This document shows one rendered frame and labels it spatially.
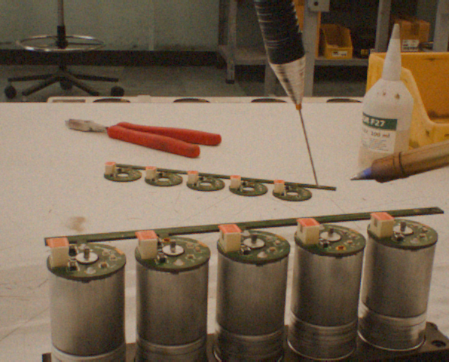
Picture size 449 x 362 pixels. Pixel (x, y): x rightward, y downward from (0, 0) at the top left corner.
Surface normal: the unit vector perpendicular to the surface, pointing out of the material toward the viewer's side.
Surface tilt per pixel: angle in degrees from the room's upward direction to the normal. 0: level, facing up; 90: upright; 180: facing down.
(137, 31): 90
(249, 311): 90
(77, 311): 90
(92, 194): 0
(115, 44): 90
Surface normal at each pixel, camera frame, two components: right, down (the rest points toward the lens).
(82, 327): -0.03, 0.33
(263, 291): 0.23, 0.33
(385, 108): -0.36, 0.28
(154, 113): 0.04, -0.94
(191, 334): 0.62, 0.28
